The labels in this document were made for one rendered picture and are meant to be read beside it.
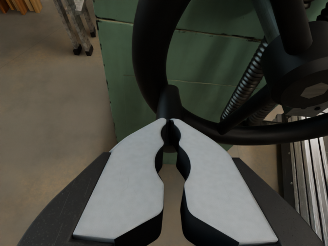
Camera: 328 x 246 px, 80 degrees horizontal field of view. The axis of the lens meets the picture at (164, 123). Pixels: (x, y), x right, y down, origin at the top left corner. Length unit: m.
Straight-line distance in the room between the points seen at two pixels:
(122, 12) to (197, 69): 0.18
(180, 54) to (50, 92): 0.94
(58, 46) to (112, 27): 1.12
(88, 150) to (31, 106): 0.39
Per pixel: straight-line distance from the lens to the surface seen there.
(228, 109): 0.33
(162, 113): 0.15
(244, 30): 0.39
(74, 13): 1.24
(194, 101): 0.51
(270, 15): 0.24
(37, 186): 1.02
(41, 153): 1.07
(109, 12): 0.36
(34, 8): 1.77
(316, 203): 0.95
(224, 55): 0.41
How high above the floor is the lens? 0.92
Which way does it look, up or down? 59 degrees down
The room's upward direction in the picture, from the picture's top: 15 degrees clockwise
